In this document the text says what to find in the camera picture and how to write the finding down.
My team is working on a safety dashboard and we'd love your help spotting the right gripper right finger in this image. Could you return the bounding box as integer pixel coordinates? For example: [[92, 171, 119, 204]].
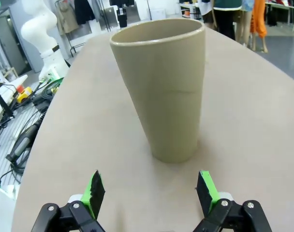
[[193, 170, 266, 232]]

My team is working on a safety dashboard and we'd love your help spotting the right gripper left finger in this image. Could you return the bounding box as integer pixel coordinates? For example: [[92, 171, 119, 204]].
[[38, 169, 107, 232]]

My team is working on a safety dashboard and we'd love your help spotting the sage green cup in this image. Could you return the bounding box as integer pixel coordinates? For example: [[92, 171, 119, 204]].
[[109, 17, 207, 164]]

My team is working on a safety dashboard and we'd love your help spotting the yellow emergency stop box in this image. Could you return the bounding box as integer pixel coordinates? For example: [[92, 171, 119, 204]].
[[16, 86, 33, 103]]

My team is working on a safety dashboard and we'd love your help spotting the black stand leg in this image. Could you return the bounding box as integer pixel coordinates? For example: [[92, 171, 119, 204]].
[[0, 83, 16, 120]]

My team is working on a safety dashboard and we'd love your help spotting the grey door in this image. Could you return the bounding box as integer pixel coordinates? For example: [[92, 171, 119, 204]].
[[0, 17, 29, 78]]

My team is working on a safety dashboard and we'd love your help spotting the mannequin in blue patterned dress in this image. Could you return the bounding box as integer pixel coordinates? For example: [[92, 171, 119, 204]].
[[241, 0, 258, 52]]

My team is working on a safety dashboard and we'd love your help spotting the grey metal panel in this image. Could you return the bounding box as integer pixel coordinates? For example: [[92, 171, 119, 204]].
[[98, 6, 119, 32]]

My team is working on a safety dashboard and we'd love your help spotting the mannequin in orange clothes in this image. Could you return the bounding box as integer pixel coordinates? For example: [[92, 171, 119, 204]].
[[249, 0, 269, 54]]

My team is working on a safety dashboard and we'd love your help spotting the beige trench coat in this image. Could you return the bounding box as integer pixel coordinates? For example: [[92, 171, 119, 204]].
[[56, 0, 79, 35]]

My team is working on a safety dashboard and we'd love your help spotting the black hanging coat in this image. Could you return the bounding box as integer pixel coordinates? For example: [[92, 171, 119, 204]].
[[74, 0, 96, 25]]

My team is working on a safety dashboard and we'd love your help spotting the mannequin in green jacket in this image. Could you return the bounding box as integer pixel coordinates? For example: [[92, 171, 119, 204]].
[[213, 0, 243, 42]]

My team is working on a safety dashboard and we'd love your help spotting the black coiled cable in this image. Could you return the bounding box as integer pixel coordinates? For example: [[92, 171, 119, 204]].
[[31, 80, 63, 102]]

